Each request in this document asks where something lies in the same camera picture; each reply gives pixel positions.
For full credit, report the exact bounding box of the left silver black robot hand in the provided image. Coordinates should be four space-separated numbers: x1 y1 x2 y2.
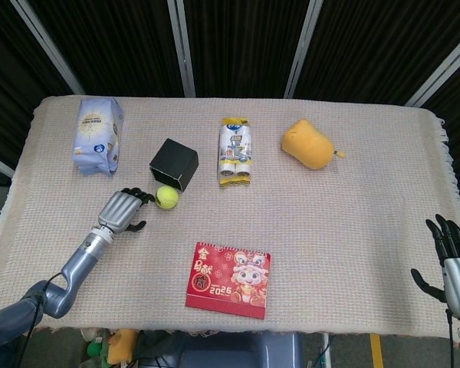
97 187 156 235

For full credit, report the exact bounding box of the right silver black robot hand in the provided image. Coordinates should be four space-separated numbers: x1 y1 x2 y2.
410 213 460 320

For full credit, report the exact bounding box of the yellow tennis ball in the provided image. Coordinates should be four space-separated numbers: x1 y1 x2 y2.
155 186 180 210

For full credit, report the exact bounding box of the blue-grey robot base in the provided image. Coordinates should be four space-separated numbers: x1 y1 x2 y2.
178 331 304 368

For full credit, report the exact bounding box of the black open box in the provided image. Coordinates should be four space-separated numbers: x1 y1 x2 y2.
149 138 199 192

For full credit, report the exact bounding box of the light blue snack bag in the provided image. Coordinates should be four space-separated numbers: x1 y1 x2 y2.
71 97 125 176

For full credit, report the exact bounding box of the yellow white roll package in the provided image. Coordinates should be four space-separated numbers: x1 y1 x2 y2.
218 117 253 189

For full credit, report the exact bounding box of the red 2026 desk calendar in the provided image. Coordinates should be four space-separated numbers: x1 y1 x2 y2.
185 241 272 319

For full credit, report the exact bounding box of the beige woven table cloth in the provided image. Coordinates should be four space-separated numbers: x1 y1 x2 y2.
0 95 460 340

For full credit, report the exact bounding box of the orange plush under table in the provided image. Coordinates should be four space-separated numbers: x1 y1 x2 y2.
107 329 140 364

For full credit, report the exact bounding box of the green toy under table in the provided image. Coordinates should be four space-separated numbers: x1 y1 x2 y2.
87 340 105 360

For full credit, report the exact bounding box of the orange plush toy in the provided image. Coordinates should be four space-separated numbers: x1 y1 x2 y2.
281 119 346 171

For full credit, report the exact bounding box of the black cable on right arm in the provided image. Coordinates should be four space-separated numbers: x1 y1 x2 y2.
445 308 455 368

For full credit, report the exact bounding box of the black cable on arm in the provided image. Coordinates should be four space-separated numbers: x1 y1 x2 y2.
445 308 455 368
22 271 64 368

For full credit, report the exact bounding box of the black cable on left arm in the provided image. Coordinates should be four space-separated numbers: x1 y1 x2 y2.
22 271 64 368

